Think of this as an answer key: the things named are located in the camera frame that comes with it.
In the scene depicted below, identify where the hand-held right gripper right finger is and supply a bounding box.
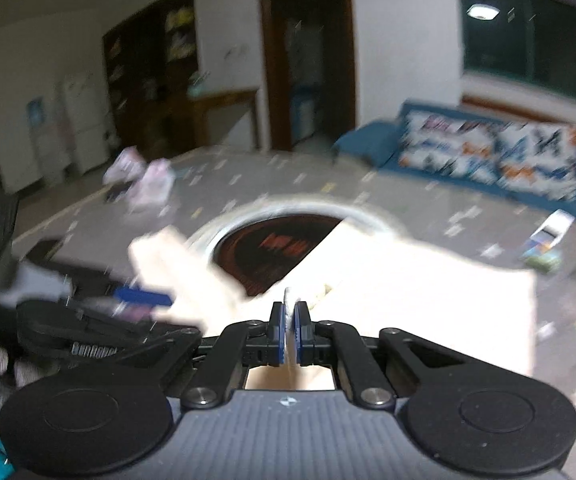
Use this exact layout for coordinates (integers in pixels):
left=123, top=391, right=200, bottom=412
left=293, top=300, right=474, bottom=409

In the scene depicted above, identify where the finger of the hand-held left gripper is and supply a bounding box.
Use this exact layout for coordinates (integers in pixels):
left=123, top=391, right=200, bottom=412
left=83, top=285, right=176, bottom=309

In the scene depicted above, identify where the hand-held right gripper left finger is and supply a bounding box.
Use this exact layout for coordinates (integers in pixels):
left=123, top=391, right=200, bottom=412
left=103, top=302, right=286, bottom=409

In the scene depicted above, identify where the cream sweater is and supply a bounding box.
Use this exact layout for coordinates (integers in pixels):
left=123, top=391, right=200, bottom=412
left=128, top=217, right=539, bottom=391

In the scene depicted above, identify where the round black cooktop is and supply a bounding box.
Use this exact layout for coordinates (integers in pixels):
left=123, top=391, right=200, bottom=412
left=188, top=199, right=409, bottom=298

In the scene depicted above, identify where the pink white plastic bag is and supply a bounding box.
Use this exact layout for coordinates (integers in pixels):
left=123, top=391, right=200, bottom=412
left=130, top=158, right=176, bottom=211
left=103, top=146, right=146, bottom=186

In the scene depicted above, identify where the grey star print tablecloth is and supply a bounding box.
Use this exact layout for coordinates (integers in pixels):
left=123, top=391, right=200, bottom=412
left=10, top=145, right=576, bottom=411

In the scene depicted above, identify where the white water dispenser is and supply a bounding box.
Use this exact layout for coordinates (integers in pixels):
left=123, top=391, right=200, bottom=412
left=25, top=96, right=69, bottom=186

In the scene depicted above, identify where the white fridge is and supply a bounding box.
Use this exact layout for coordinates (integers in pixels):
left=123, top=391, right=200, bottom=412
left=59, top=72, right=111, bottom=173

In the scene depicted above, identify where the wooden side table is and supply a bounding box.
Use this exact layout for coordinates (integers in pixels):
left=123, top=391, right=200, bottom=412
left=188, top=89, right=261, bottom=151

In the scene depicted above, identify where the blue corner sofa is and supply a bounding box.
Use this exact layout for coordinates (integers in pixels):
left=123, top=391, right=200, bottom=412
left=332, top=101, right=576, bottom=228

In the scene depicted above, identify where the dark wooden bookcase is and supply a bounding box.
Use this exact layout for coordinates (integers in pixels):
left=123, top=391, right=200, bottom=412
left=102, top=0, right=200, bottom=161

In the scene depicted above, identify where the blue small chair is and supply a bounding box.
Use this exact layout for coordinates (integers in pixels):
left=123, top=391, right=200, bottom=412
left=290, top=91, right=318, bottom=145

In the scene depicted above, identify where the butterfly print pillow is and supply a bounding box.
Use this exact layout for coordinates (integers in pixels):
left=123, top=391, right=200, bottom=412
left=493, top=121, right=576, bottom=206
left=398, top=110, right=501, bottom=183

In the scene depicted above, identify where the clear box of colourful bits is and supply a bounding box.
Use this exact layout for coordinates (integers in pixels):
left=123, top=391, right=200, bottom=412
left=520, top=240, right=564, bottom=276

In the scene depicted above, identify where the brown framed doorway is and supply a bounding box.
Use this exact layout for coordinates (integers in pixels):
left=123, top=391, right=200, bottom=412
left=257, top=0, right=358, bottom=151

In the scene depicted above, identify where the white flat box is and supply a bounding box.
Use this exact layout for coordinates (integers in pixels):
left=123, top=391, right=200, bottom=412
left=528, top=209, right=575, bottom=248

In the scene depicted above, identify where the dark window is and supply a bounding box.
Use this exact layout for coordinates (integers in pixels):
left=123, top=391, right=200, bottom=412
left=455, top=0, right=576, bottom=116

